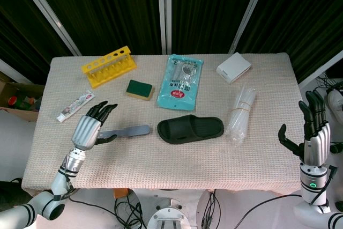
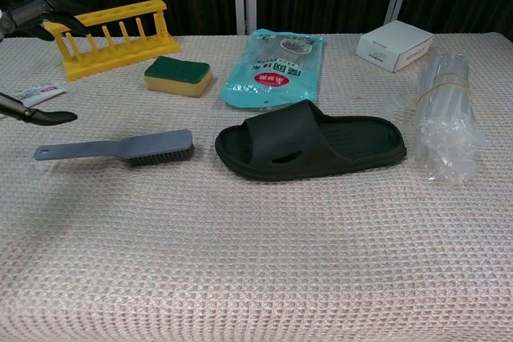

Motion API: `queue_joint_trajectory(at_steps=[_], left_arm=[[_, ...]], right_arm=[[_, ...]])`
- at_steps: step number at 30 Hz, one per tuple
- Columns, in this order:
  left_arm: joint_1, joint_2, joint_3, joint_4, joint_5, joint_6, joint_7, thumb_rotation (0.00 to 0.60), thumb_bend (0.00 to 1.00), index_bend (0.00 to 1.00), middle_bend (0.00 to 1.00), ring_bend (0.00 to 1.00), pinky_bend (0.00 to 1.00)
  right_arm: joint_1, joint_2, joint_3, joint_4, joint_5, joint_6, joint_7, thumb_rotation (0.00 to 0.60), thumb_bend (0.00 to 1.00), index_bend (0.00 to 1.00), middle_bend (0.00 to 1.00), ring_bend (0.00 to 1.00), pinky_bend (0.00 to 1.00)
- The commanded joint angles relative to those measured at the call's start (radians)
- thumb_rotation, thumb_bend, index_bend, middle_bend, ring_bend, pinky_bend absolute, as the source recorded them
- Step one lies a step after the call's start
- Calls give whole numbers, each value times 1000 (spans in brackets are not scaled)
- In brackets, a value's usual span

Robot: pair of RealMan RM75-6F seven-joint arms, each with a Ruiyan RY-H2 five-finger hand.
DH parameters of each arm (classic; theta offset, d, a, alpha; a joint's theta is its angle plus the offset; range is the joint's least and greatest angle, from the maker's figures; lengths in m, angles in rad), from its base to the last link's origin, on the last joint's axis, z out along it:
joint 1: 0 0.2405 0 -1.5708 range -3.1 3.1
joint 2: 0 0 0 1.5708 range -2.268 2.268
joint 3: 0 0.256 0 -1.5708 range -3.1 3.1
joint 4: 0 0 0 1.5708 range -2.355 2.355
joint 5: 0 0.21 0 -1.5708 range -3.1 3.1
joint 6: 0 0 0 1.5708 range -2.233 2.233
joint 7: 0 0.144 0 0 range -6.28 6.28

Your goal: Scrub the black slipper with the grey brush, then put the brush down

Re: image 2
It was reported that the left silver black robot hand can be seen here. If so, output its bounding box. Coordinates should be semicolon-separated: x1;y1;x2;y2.
0;0;89;127

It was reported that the grey scrub brush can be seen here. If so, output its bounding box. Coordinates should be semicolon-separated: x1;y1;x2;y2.
33;129;196;168

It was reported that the black slide slipper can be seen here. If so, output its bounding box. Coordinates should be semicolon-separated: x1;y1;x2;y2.
214;99;408;182

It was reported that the yellow test tube rack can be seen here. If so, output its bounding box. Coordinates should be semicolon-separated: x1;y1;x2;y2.
42;0;182;82

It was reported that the white toothpaste tube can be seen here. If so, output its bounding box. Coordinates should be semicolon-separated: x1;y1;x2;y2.
11;82;67;107

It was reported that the green yellow sponge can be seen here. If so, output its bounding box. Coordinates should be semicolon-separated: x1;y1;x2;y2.
143;55;213;99

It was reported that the teal cloth package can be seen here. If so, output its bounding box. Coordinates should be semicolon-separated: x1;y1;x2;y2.
220;28;328;109

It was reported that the beige waffle tablecloth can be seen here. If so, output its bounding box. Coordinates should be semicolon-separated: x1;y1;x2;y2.
0;31;513;342

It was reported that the white cardboard box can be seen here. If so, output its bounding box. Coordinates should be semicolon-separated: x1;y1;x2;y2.
356;19;435;74

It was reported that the bagged clear stick bundle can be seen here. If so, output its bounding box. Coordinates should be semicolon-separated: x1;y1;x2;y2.
412;46;485;183

